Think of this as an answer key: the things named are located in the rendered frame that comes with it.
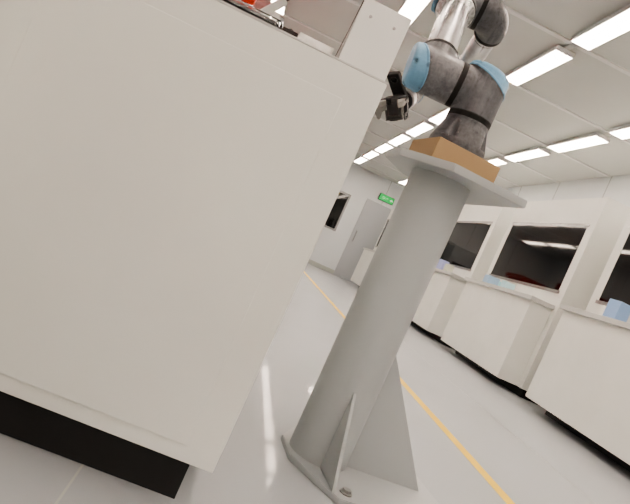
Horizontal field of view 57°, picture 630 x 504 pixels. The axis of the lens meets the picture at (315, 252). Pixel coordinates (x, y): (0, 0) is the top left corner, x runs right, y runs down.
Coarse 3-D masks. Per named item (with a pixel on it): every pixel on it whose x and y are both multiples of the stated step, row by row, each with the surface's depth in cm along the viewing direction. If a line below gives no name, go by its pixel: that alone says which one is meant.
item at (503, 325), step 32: (512, 224) 697; (544, 224) 620; (576, 224) 559; (608, 224) 529; (512, 256) 660; (544, 256) 592; (576, 256) 537; (608, 256) 531; (480, 288) 652; (512, 288) 601; (544, 288) 565; (576, 288) 530; (480, 320) 617; (512, 320) 553; (544, 320) 537; (480, 352) 586; (512, 352) 536; (544, 352) 530; (512, 384) 555
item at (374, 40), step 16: (368, 0) 104; (368, 16) 104; (384, 16) 105; (400, 16) 105; (352, 32) 104; (368, 32) 104; (384, 32) 105; (400, 32) 105; (352, 48) 104; (368, 48) 105; (384, 48) 105; (352, 64) 104; (368, 64) 105; (384, 64) 105; (384, 80) 105
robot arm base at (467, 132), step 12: (456, 108) 147; (444, 120) 148; (456, 120) 145; (468, 120) 144; (480, 120) 145; (432, 132) 149; (444, 132) 146; (456, 132) 144; (468, 132) 144; (480, 132) 145; (456, 144) 143; (468, 144) 143; (480, 144) 145; (480, 156) 146
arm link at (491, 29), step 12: (492, 0) 171; (492, 12) 171; (504, 12) 173; (480, 24) 174; (492, 24) 173; (504, 24) 175; (480, 36) 180; (492, 36) 177; (504, 36) 181; (468, 48) 191; (480, 48) 186; (492, 48) 187; (468, 60) 194
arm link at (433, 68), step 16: (448, 0) 168; (464, 0) 167; (480, 0) 171; (448, 16) 161; (464, 16) 165; (480, 16) 172; (432, 32) 158; (448, 32) 155; (416, 48) 146; (432, 48) 146; (448, 48) 148; (416, 64) 144; (432, 64) 144; (448, 64) 144; (464, 64) 146; (416, 80) 146; (432, 80) 145; (448, 80) 144; (432, 96) 149; (448, 96) 146
